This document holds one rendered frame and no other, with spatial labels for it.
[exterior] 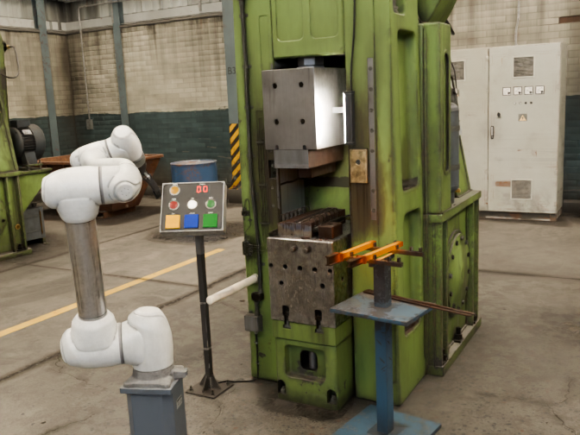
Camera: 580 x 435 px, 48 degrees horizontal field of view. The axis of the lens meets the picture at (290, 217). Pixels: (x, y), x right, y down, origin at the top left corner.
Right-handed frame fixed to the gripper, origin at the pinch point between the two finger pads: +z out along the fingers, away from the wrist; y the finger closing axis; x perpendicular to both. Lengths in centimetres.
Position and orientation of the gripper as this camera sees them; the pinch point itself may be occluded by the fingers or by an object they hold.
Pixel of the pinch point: (148, 187)
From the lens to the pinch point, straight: 310.3
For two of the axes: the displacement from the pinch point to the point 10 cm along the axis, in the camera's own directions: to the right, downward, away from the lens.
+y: -7.0, -5.7, 4.3
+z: 1.0, 5.2, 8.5
